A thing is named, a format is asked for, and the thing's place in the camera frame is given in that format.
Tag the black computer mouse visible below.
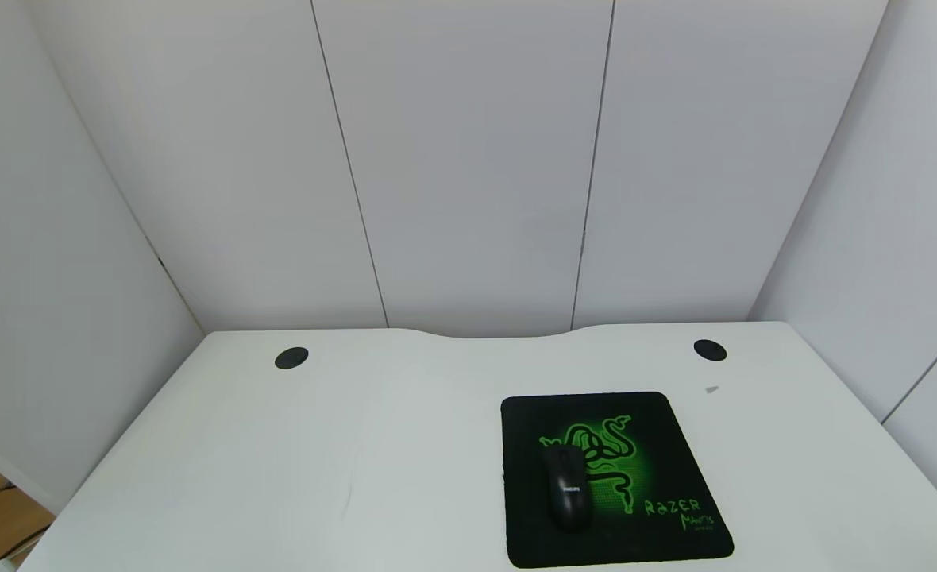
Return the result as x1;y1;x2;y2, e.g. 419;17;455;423
543;443;595;532

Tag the black green snake-logo mouse pad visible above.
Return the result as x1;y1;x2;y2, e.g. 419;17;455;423
500;391;735;570

